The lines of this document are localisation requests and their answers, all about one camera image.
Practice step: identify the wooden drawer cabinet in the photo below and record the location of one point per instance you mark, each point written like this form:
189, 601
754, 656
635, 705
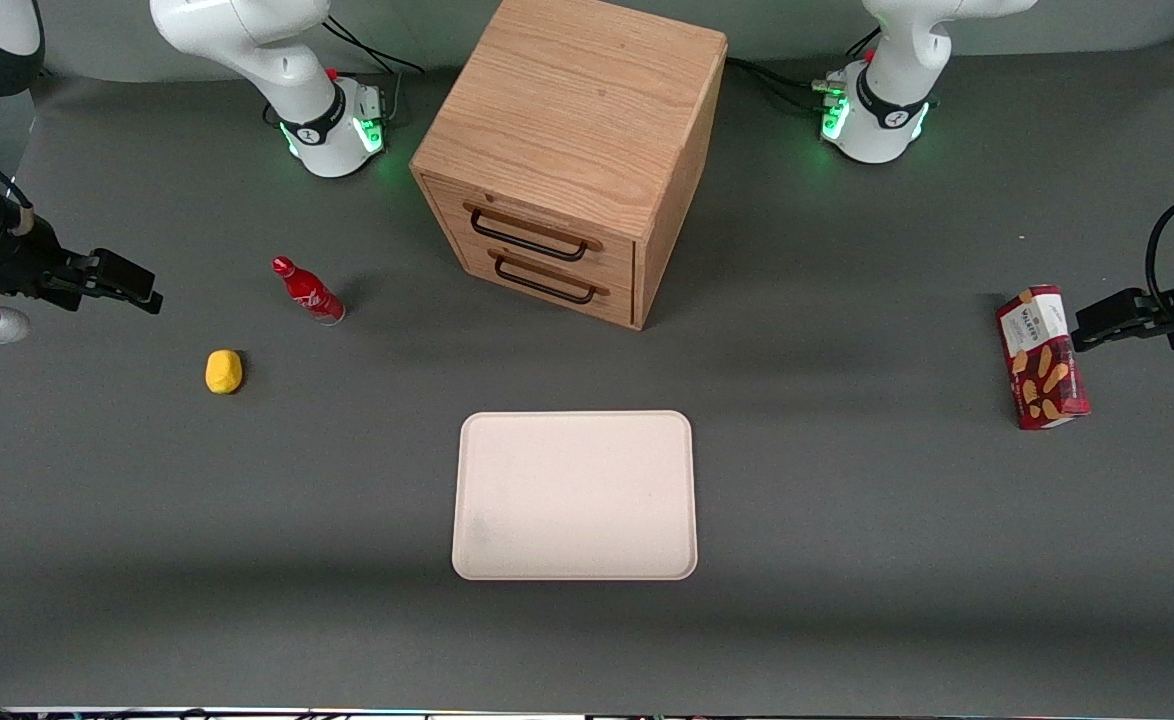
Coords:
587, 110

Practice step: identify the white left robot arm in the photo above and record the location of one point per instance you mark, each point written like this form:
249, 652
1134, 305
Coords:
892, 90

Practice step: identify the red cookie box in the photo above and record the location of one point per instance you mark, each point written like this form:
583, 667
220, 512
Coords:
1042, 360

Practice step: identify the wooden drawer front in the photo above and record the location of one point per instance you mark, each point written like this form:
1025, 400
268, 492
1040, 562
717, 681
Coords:
607, 300
547, 215

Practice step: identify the red coke bottle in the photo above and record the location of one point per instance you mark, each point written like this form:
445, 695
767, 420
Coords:
309, 293

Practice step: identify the yellow toy lemon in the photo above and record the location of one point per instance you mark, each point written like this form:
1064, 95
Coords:
224, 371

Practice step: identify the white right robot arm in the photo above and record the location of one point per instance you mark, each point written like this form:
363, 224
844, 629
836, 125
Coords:
277, 60

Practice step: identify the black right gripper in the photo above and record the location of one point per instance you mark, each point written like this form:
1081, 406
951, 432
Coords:
15, 262

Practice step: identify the beige rectangular tray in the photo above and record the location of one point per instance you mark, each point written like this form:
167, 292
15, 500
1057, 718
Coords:
574, 495

